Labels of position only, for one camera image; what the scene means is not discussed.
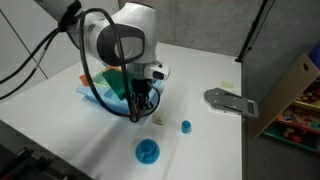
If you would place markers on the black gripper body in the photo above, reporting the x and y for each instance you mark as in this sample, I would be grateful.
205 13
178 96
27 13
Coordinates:
141 87

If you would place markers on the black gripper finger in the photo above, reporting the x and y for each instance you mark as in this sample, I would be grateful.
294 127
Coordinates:
148 104
137 107

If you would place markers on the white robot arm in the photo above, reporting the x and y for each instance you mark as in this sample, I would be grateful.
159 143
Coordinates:
133 23

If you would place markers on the blue toy mug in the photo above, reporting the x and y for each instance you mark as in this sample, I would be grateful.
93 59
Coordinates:
146 146

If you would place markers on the cream toy sponge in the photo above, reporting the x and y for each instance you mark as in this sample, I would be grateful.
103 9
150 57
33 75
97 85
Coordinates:
159 118

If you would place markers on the green toy item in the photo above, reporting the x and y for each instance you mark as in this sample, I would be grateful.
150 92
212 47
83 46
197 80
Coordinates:
115 83

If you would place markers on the blue toy sink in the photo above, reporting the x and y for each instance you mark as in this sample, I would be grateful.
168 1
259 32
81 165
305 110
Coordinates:
106 96

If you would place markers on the small blue toy cup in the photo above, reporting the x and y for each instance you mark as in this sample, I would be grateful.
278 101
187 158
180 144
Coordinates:
186 126

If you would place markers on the blue toy saucer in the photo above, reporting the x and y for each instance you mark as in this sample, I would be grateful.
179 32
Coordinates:
151 159

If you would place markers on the small orange toy cup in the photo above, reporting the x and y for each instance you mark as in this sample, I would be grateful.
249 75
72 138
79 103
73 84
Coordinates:
84 80

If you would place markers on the pale yellow paper note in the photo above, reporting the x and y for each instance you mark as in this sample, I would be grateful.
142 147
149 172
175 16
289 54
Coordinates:
227 84

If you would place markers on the grey metal mounting plate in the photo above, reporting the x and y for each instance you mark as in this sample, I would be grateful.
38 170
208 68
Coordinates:
230 102

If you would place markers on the black stand equipment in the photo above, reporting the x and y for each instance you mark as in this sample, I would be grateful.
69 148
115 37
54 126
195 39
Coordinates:
30 160

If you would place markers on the black stand pole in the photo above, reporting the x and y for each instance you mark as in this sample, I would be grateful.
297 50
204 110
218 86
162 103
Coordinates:
253 30

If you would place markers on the wooden toy shelf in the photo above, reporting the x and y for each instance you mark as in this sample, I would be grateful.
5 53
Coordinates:
283 96

